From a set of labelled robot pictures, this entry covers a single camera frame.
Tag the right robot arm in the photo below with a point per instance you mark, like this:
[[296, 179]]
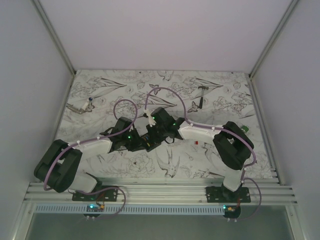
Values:
[[231, 143]]

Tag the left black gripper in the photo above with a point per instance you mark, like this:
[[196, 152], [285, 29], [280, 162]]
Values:
[[137, 142]]

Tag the green connector part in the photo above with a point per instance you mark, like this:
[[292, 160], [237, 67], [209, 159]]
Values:
[[244, 128]]

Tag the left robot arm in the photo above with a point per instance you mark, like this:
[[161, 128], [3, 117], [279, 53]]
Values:
[[58, 168]]

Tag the black fuse box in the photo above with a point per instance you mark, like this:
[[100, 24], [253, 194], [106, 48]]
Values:
[[149, 143]]

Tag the metal latch with blue knob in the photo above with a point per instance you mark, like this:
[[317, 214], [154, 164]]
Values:
[[81, 106]]

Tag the small hammer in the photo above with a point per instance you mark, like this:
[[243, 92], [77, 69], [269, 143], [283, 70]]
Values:
[[203, 89]]

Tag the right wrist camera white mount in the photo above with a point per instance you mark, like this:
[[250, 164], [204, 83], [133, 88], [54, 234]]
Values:
[[151, 119]]

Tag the right controller board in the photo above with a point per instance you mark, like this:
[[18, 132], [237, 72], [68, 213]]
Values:
[[232, 212]]

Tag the slotted cable duct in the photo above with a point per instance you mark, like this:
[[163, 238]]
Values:
[[134, 209]]

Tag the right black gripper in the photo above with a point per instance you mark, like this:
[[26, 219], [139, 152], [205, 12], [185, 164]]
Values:
[[151, 129]]

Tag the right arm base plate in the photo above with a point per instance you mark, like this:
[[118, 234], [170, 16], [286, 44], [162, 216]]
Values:
[[220, 194]]

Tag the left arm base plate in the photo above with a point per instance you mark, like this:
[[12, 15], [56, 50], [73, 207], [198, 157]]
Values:
[[98, 196]]

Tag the aluminium rail frame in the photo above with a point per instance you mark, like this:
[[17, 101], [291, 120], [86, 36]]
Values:
[[183, 191]]

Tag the left controller board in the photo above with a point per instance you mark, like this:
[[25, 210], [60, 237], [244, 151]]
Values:
[[93, 211]]

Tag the floral patterned mat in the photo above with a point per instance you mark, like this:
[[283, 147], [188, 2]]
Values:
[[125, 93]]

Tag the controller board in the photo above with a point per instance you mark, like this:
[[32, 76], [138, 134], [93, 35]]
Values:
[[232, 212], [93, 211]]

